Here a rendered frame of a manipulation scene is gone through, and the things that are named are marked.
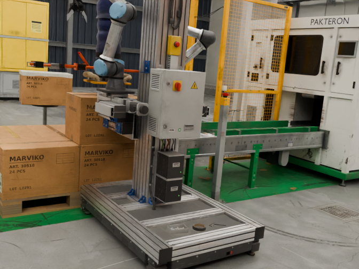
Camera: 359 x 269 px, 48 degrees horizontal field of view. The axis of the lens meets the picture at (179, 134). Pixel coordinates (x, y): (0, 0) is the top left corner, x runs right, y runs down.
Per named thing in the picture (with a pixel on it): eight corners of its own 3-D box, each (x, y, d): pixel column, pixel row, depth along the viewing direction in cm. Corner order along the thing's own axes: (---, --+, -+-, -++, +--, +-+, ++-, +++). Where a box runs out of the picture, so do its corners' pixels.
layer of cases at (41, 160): (99, 158, 454) (100, 123, 447) (141, 184, 373) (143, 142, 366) (-18, 167, 387) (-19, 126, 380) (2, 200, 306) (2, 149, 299)
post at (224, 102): (215, 199, 392) (225, 97, 374) (219, 201, 387) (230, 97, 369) (209, 200, 388) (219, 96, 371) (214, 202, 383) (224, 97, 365)
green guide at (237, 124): (282, 125, 542) (282, 118, 540) (288, 126, 533) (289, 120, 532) (184, 128, 452) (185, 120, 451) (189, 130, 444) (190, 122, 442)
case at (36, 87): (65, 102, 554) (67, 72, 547) (71, 105, 519) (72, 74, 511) (18, 100, 528) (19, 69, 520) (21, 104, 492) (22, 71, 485)
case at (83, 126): (125, 134, 398) (127, 93, 391) (143, 142, 365) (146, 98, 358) (64, 135, 366) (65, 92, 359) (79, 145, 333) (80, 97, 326)
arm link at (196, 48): (160, 71, 341) (209, 27, 336) (161, 70, 356) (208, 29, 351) (170, 81, 343) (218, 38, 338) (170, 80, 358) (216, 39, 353)
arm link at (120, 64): (127, 77, 311) (127, 60, 309) (116, 77, 300) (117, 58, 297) (115, 76, 317) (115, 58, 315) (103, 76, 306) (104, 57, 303)
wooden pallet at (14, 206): (98, 171, 457) (99, 158, 454) (140, 199, 376) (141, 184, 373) (-18, 181, 390) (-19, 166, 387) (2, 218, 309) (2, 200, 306)
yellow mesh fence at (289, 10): (270, 162, 566) (289, 7, 528) (275, 164, 558) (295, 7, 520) (204, 169, 500) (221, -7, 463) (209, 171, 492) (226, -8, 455)
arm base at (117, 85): (128, 91, 309) (129, 78, 307) (110, 90, 301) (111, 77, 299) (119, 88, 321) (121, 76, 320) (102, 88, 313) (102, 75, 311)
